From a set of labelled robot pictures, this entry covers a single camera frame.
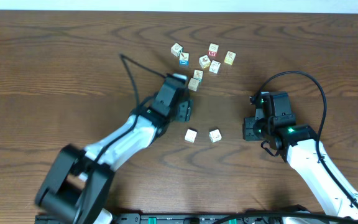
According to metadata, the wooden block red seven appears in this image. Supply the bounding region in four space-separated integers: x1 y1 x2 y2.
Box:
185 129 198 143

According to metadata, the wooden block green letter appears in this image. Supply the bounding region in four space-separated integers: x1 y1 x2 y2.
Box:
209 129 222 142

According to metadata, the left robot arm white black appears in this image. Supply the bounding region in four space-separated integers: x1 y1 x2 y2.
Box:
35 89 193 223

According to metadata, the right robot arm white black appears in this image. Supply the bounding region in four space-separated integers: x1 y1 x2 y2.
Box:
243 96 358 220

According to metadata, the wooden block teal side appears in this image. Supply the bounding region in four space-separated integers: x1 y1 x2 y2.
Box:
193 70 203 83

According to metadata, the wooden block blue side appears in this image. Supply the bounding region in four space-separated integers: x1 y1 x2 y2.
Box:
179 52 190 65

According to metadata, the wooden block centre brown print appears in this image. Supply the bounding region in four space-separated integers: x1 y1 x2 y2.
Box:
199 55 211 69

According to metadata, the wooden block red M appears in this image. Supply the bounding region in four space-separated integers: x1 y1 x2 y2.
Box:
208 43 219 58

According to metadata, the wooden block yellow print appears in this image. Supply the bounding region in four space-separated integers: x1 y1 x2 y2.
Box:
224 51 236 65

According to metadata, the right black cable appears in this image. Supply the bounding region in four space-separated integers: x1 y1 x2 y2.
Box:
249 70 358 224

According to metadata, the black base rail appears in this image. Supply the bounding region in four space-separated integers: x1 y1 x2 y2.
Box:
35 212 347 224

